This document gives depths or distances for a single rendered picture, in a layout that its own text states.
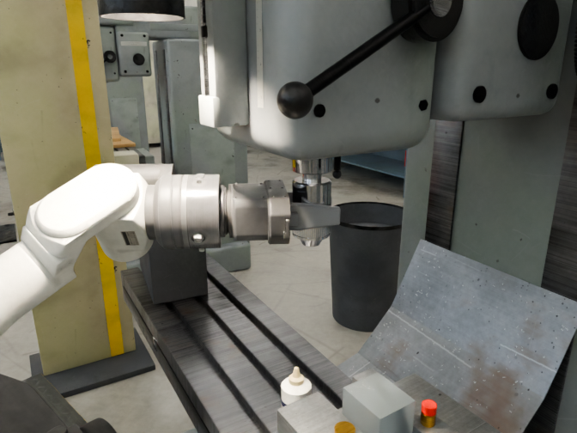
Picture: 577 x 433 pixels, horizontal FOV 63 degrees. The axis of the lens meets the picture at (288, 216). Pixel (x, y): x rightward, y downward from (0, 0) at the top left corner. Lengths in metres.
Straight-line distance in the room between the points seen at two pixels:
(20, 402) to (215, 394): 0.79
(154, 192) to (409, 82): 0.30
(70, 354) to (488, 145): 2.13
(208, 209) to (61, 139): 1.71
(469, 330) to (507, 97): 0.43
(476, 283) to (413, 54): 0.49
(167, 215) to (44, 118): 1.69
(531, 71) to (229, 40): 0.34
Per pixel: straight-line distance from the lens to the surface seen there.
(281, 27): 0.44
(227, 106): 0.48
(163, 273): 1.04
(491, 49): 0.57
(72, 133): 2.21
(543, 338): 0.82
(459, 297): 0.90
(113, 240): 0.58
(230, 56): 0.48
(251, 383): 0.81
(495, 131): 0.84
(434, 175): 0.92
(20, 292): 0.55
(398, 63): 0.50
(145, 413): 2.25
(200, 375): 0.84
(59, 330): 2.47
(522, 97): 0.62
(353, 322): 2.71
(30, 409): 1.45
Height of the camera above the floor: 1.40
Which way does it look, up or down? 18 degrees down
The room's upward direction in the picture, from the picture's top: straight up
